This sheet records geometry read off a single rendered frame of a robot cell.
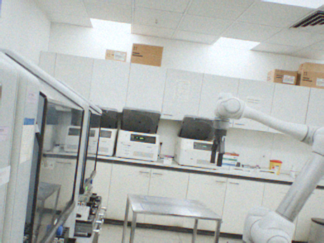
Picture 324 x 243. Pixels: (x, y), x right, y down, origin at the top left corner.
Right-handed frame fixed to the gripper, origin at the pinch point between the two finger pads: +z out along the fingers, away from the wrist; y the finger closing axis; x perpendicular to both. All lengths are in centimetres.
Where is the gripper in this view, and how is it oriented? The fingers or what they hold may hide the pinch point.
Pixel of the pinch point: (215, 162)
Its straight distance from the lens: 184.7
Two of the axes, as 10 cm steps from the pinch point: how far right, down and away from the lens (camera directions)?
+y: -0.3, -0.6, 10.0
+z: -1.3, 9.9, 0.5
